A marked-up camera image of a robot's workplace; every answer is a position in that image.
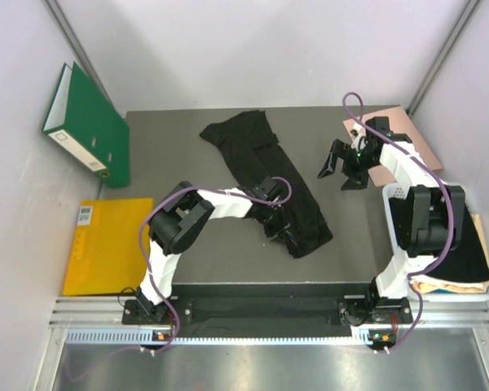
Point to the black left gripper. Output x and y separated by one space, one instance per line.
280 231

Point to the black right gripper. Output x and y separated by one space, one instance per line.
356 180

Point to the black printed t-shirt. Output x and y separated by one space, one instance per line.
252 152

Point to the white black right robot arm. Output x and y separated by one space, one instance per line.
388 292

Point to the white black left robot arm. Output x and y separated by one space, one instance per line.
176 223

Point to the pink paper folder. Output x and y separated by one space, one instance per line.
400 123

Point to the white plastic basket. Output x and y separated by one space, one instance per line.
393 190

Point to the folded black t-shirt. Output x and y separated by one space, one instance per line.
420 227

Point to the yellow folder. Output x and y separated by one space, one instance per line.
105 256

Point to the green lever arch binder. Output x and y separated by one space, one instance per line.
86 125

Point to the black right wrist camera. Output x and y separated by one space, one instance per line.
380 125

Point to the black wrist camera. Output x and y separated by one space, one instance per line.
380 125
268 190

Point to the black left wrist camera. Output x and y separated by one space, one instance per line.
268 190

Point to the grey slotted cable duct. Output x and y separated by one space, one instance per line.
147 336

